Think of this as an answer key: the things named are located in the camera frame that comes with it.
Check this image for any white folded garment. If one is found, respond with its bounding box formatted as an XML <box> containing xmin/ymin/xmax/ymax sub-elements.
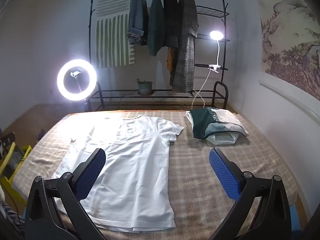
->
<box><xmin>206</xmin><ymin>132</ymin><xmax>238</xmax><ymax>145</ymax></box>

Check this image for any green striped hanging cloth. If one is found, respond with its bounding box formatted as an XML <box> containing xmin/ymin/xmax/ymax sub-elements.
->
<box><xmin>94</xmin><ymin>0</ymin><xmax>137</xmax><ymax>68</ymax></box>

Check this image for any black jacket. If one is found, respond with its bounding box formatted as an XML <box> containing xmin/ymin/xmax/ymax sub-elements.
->
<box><xmin>162</xmin><ymin>0</ymin><xmax>180</xmax><ymax>48</ymax></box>

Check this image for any dark green jacket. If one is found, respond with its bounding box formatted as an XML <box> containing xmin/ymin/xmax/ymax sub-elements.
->
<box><xmin>147</xmin><ymin>0</ymin><xmax>165</xmax><ymax>57</ymax></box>

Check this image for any ring light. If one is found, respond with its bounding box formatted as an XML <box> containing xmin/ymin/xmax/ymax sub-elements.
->
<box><xmin>57</xmin><ymin>59</ymin><xmax>97</xmax><ymax>112</ymax></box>

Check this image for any pile of folded clothes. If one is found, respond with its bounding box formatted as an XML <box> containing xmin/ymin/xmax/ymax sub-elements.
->
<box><xmin>185</xmin><ymin>107</ymin><xmax>249</xmax><ymax>140</ymax></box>

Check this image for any denim jacket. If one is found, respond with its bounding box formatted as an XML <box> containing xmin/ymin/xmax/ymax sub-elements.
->
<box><xmin>127</xmin><ymin>0</ymin><xmax>149</xmax><ymax>47</ymax></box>

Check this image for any beige plaid blanket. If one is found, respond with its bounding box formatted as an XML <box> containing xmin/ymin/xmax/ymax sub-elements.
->
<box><xmin>11</xmin><ymin>110</ymin><xmax>299</xmax><ymax>240</ymax></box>

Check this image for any white lamp cable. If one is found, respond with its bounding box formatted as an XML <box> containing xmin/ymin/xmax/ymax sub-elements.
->
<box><xmin>191</xmin><ymin>71</ymin><xmax>212</xmax><ymax>110</ymax></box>

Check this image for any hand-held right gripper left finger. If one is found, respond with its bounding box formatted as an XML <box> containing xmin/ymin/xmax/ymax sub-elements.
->
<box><xmin>25</xmin><ymin>148</ymin><xmax>107</xmax><ymax>240</ymax></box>

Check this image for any white t-shirt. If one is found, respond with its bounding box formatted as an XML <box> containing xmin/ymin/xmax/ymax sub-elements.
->
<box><xmin>51</xmin><ymin>115</ymin><xmax>185</xmax><ymax>232</ymax></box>

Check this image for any white clip lamp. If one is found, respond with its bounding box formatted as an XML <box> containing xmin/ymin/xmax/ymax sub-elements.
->
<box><xmin>209</xmin><ymin>31</ymin><xmax>225</xmax><ymax>73</ymax></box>

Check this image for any black metal clothes rack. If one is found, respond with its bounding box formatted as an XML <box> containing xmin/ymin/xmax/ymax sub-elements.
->
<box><xmin>86</xmin><ymin>0</ymin><xmax>230</xmax><ymax>112</ymax></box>

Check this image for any black clamp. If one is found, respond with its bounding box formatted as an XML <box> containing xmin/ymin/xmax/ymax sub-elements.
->
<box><xmin>0</xmin><ymin>132</ymin><xmax>16</xmax><ymax>159</ymax></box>

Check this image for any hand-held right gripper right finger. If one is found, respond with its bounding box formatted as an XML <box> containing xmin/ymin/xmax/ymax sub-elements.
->
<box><xmin>209</xmin><ymin>148</ymin><xmax>292</xmax><ymax>240</ymax></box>

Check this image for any landscape wall poster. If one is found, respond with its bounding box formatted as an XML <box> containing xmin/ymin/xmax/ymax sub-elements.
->
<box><xmin>257</xmin><ymin>0</ymin><xmax>320</xmax><ymax>94</ymax></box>

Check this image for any yellow crate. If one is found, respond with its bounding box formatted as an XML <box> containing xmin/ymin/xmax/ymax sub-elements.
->
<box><xmin>0</xmin><ymin>145</ymin><xmax>32</xmax><ymax>205</ymax></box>

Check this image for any potted plant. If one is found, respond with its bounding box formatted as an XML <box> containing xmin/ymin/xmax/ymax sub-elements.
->
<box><xmin>136</xmin><ymin>78</ymin><xmax>153</xmax><ymax>96</ymax></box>

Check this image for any grey plaid coat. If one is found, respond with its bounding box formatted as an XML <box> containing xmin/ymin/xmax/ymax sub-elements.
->
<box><xmin>170</xmin><ymin>0</ymin><xmax>199</xmax><ymax>93</ymax></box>

